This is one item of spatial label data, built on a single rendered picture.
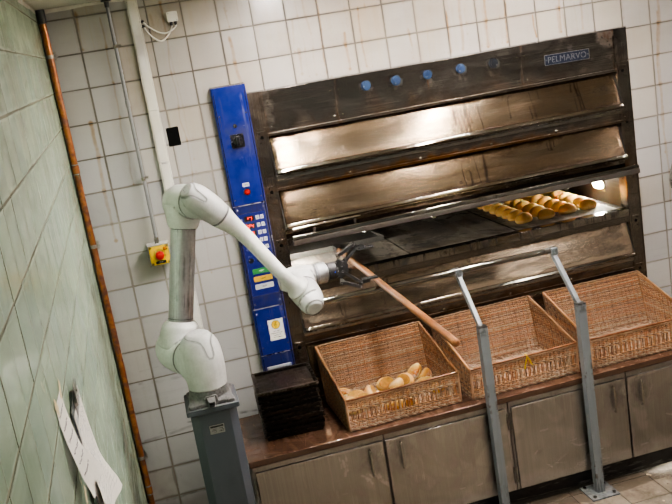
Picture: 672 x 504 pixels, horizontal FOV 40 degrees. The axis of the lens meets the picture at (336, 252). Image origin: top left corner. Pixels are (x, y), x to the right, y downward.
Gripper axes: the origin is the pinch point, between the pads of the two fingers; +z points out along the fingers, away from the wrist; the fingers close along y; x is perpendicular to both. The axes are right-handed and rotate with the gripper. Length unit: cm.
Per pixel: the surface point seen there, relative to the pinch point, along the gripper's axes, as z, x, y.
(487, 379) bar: 43, 5, 63
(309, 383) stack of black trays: -34, -15, 53
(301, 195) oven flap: -15, -57, -25
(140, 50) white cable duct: -76, -53, -103
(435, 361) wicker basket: 32, -34, 64
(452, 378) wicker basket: 30, -6, 63
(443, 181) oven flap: 56, -54, -18
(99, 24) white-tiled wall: -91, -55, -116
